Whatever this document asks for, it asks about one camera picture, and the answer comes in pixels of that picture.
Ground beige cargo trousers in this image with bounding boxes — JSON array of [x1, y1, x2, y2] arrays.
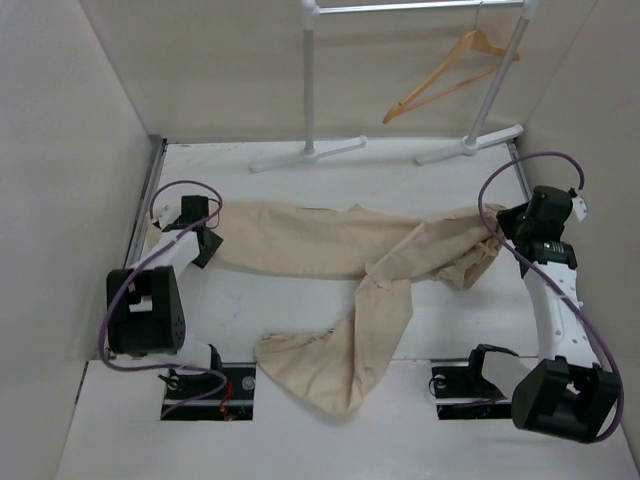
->
[[217, 200, 501, 418]]

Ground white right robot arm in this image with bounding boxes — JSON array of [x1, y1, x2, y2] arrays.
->
[[463, 186, 622, 444]]

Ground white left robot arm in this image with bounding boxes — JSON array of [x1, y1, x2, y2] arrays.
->
[[102, 195, 225, 399]]

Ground wooden clothes hanger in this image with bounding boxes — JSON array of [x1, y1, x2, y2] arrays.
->
[[378, 1, 522, 127]]

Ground white clothes rack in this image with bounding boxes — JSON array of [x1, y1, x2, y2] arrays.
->
[[249, 1, 539, 173]]

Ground left aluminium table rail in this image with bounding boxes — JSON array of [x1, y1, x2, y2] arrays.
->
[[123, 135, 168, 267]]

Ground aluminium table rail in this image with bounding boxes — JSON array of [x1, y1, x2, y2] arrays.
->
[[123, 135, 168, 267], [506, 140, 532, 201]]

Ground right aluminium table rail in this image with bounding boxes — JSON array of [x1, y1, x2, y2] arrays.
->
[[506, 140, 532, 201]]

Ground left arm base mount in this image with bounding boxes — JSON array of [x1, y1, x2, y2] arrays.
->
[[159, 363, 257, 422]]

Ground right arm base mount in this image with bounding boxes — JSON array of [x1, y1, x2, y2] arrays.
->
[[428, 364, 512, 421]]

